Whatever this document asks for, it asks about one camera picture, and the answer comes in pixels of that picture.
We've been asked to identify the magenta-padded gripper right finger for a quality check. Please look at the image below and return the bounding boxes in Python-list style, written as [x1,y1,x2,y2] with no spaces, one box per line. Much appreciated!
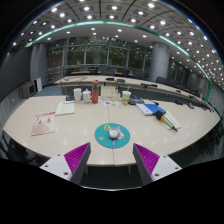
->
[132,143,183,186]

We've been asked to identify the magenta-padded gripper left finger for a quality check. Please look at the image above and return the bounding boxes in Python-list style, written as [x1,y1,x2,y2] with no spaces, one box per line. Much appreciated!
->
[39,142,92,185]

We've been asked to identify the silver computer mouse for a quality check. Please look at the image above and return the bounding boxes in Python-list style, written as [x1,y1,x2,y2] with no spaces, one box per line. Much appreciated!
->
[108,126,120,139]

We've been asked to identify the round teal cartoon mouse pad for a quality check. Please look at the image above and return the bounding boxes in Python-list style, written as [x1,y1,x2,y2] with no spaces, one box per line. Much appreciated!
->
[94,122,131,150]

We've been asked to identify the red and white printed brochure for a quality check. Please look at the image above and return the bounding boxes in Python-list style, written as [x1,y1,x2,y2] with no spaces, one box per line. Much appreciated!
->
[30,111,57,137]

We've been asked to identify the white booklet with red title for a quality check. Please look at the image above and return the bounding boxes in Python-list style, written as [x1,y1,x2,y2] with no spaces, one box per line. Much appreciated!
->
[54,100,76,117]

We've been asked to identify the blue and white folder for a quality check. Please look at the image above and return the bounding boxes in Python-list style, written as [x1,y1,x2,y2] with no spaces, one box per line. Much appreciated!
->
[135,103,167,117]

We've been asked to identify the black desk microphone unit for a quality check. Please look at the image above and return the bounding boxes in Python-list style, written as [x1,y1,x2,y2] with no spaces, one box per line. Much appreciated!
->
[65,89,76,102]

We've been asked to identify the grey desk microphone unit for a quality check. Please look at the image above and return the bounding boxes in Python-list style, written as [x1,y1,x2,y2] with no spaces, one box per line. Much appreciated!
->
[129,95,145,106]

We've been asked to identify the white lidded ceramic mug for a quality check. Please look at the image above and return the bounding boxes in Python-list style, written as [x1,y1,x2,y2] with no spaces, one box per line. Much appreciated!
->
[81,88,93,104]

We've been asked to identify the white paper cup stack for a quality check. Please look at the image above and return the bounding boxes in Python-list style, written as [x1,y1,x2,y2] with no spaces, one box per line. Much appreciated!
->
[73,87,83,103]

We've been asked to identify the colourful printed leaflet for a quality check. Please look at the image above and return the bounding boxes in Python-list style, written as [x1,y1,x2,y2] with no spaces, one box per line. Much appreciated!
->
[98,99,121,108]

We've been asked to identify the green and white paper cup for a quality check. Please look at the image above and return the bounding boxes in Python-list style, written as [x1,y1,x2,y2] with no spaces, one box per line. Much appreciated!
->
[121,90,132,106]

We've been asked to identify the red thermos bottle green band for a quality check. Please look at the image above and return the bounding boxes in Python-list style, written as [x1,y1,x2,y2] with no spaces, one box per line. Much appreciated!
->
[91,80,101,105]

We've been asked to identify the long curved conference table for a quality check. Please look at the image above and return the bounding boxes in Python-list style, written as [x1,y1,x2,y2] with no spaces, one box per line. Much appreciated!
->
[54,74,214,111]

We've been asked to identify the white leaning board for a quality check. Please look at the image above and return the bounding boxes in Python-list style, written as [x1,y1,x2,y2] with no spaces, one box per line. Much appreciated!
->
[34,77,44,93]

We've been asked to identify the grey boxy monitor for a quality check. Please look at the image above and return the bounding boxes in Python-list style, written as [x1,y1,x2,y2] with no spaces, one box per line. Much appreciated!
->
[20,81,37,99]

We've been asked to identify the dark office chairs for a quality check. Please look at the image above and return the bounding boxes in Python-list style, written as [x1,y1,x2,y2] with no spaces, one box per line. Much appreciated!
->
[64,66,204,92]

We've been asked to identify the ceiling lights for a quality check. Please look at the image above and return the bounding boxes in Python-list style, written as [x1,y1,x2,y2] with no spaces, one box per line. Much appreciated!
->
[11,0,224,88]

